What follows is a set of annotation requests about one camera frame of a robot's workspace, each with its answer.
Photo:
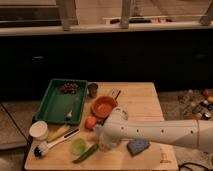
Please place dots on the green pepper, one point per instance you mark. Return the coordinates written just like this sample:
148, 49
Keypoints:
86, 154

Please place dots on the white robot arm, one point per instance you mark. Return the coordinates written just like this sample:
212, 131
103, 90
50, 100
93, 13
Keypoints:
195, 134

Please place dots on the small metal cup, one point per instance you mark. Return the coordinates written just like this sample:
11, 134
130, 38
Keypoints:
92, 89

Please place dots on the bunch of dark grapes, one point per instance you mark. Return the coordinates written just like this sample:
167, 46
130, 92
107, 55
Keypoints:
69, 88

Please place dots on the orange tomato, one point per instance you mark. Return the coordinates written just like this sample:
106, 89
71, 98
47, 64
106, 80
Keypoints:
90, 122

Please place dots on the green plastic tray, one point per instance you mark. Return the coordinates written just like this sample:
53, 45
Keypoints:
55, 105

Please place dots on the garlic bulb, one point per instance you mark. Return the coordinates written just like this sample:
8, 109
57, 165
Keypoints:
69, 115

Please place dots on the blue sponge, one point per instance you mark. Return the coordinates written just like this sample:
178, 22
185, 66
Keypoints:
137, 146

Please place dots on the yellow corn cob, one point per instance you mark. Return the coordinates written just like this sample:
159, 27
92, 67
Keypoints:
57, 133

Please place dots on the white cup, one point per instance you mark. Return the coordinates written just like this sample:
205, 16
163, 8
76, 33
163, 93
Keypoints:
39, 130

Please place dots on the white dish brush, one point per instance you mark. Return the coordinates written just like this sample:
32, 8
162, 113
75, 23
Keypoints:
43, 148

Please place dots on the spice bottle with dark cap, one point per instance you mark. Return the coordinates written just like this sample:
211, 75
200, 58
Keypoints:
206, 116

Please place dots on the orange pan with handle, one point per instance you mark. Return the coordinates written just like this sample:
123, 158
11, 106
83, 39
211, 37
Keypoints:
104, 105

